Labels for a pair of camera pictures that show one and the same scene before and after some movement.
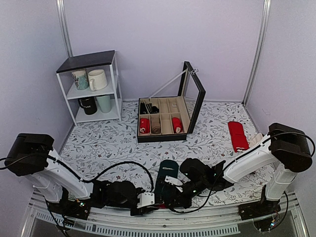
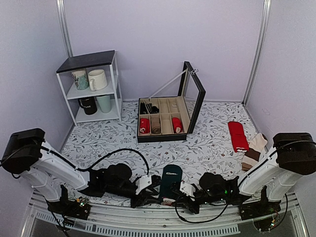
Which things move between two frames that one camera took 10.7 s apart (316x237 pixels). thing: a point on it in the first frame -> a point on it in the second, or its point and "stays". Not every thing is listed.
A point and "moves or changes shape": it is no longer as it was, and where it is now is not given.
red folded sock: [239, 140] stays
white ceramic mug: [97, 79] stays
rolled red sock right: [177, 125] stays
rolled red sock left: [144, 125] stays
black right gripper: [181, 201] -> [189, 205]
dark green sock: [167, 168] moves or changes shape
